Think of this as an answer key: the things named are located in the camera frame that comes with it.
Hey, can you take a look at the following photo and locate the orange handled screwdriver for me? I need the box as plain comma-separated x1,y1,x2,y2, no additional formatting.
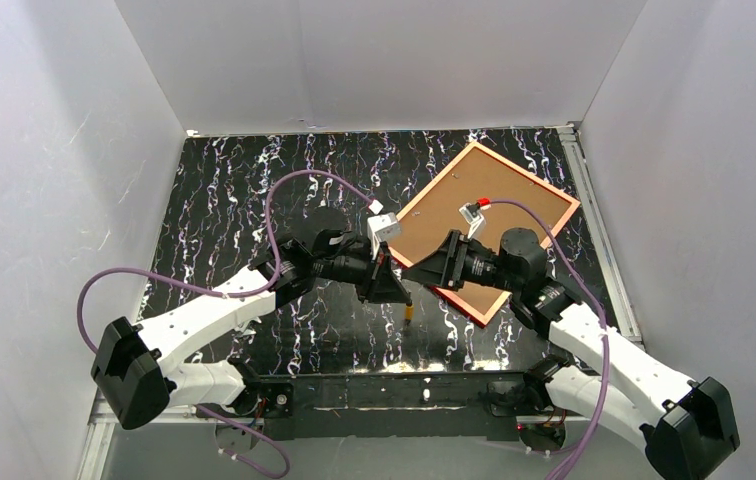
404,288,415,326

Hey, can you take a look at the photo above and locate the red picture frame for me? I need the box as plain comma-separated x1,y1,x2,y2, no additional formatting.
387,140,581,329

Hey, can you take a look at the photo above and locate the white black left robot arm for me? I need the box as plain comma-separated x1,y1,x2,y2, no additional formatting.
91,230,411,430

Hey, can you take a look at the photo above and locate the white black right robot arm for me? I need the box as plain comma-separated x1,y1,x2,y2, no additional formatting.
402,228,740,479

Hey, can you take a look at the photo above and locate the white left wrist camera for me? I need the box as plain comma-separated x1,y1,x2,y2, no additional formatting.
367,212,402,258

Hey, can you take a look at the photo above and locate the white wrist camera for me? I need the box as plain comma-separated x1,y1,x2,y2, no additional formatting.
458,202,486,240
367,212,402,258

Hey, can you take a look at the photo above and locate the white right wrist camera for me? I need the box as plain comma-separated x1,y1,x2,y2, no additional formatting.
458,202,486,240

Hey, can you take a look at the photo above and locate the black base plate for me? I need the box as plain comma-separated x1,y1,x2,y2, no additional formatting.
195,370,591,442

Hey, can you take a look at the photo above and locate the aluminium rail front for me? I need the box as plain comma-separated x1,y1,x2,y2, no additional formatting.
76,377,707,480

